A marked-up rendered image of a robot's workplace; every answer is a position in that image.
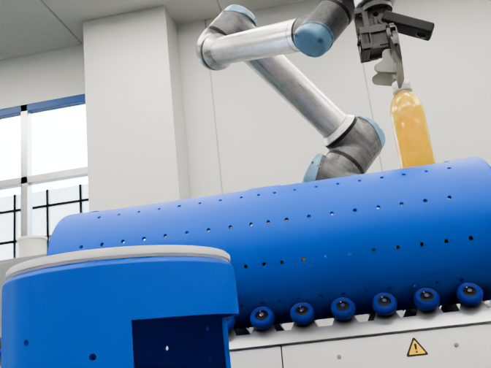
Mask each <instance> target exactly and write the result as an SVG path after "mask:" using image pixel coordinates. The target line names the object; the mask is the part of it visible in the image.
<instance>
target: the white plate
mask: <svg viewBox="0 0 491 368"><path fill-rule="evenodd" d="M154 256H196V257H207V258H217V259H221V260H224V261H228V262H229V263H230V255H229V254H228V253H227V252H225V251H223V250H220V249H217V248H209V247H202V246H193V245H140V246H126V247H116V248H100V249H93V250H81V251H75V252H69V253H60V254H56V255H51V256H45V257H41V258H35V259H32V260H29V261H24V262H22V263H19V264H16V265H14V266H13V267H11V268H10V269H9V270H8V271H7V272H6V280H9V279H10V278H12V277H14V276H16V275H20V274H23V273H25V272H30V271H34V270H38V269H44V268H48V267H56V266H61V265H66V264H76V263H81V262H88V261H101V260H109V259H117V258H139V257H154Z"/></svg>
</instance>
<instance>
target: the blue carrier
mask: <svg viewBox="0 0 491 368"><path fill-rule="evenodd" d="M448 198H450V199H448ZM401 204H402V205H403V206H401ZM377 207H379V209H377ZM354 211H356V212H354ZM331 214H333V215H331ZM308 217H310V218H308ZM286 220H288V221H286ZM268 222H270V223H268ZM251 225H252V226H251ZM230 227H232V228H231V229H230ZM209 230H210V231H209ZM187 233H188V234H187ZM166 236H167V237H166ZM469 237H472V238H471V239H469ZM144 239H145V240H144ZM445 239H447V242H444V240H445ZM421 242H422V243H423V245H422V246H420V243H421ZM102 245H103V246H102ZM140 245H193V246H202V247H209V248H217V249H220V250H223V251H225V252H227V253H228V254H229V255H230V264H231V265H232V266H233V267H234V269H235V280H236V288H237V302H238V309H239V315H236V316H234V319H235V326H234V328H233V329H242V328H249V327H254V326H253V325H252V324H251V319H250V317H251V313H252V312H253V311H254V310H255V309H256V308H258V307H269V308H270V309H271V310H272V311H273V313H274V316H275V320H274V322H273V325H276V324H282V323H294V321H293V320H292V319H291V316H290V310H291V308H292V306H293V305H295V304H296V303H298V302H307V303H309V304H311V306H312V307H313V308H314V312H315V315H314V318H313V320H320V319H327V318H334V316H333V315H332V313H331V309H330V307H331V304H332V302H333V301H334V300H335V299H337V298H340V297H346V298H349V299H350V300H352V301H353V303H354V304H355V307H356V312H355V314H354V315H365V314H372V313H376V312H375V311H374V310H373V308H372V299H373V297H374V296H375V295H376V294H379V293H389V294H391V295H393V296H394V297H395V298H396V300H397V309H396V311H398V310H410V309H417V308H418V307H417V306H416V305H415V304H414V294H415V292H416V291H417V290H418V289H420V288H431V289H433V290H435V291H436V292H437V293H438V295H439V296H440V303H439V306H443V305H450V304H460V302H459V301H458V299H457V297H456V290H457V287H458V286H459V285H461V284H463V283H474V284H476V285H478V286H479V287H480V288H481V289H482V291H483V299H482V301H488V300H491V166H490V165H489V164H488V163H487V162H486V161H485V160H484V159H482V158H479V157H472V158H462V159H457V160H451V161H445V162H443V163H439V164H429V165H424V166H413V167H408V168H402V169H393V170H387V171H382V172H372V173H367V174H361V175H352V176H346V177H336V178H331V179H326V180H316V181H310V182H305V183H295V184H290V185H272V186H267V187H261V188H252V189H248V190H247V191H238V192H233V193H223V194H218V195H212V196H203V197H197V198H192V199H182V200H177V201H171V202H162V203H156V204H146V205H140V206H135V207H125V208H120V209H114V210H105V211H92V212H82V213H77V214H71V215H67V216H65V217H63V218H62V219H61V220H60V221H59V222H58V223H57V224H56V227H55V228H54V230H53V232H52V234H51V236H50V240H49V243H48V247H47V255H46V256H51V255H56V254H60V253H69V252H75V251H81V250H93V249H100V248H116V247H126V246H140ZM397 245H398V246H399V248H398V249H396V246H397ZM372 249H375V251H374V252H372ZM324 256H326V258H325V257H324ZM302 258H305V260H304V261H303V260H302ZM281 260H282V261H283V263H281V262H280V261H281ZM264 262H265V263H266V265H265V266H264V265H263V263H264ZM244 265H247V268H245V267H244Z"/></svg>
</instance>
